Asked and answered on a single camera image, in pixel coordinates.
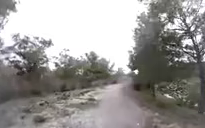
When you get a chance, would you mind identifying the row of trees and bushes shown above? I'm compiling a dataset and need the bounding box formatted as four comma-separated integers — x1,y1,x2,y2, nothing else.
0,0,126,101

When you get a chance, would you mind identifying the tall dark green tree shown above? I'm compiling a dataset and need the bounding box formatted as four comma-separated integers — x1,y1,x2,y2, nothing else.
127,0,178,98

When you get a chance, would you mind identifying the grey dirt path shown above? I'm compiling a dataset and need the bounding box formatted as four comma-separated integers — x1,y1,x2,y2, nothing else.
61,81,164,128

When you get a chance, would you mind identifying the rough stony ground with scrub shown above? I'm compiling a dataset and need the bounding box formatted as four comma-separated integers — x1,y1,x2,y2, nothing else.
0,83,108,128

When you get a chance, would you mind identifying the grassy verge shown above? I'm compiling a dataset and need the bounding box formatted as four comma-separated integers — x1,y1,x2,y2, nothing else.
129,84,205,128

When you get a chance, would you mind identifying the bare-trunked tree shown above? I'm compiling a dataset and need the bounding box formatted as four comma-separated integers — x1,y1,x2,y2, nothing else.
163,0,205,115

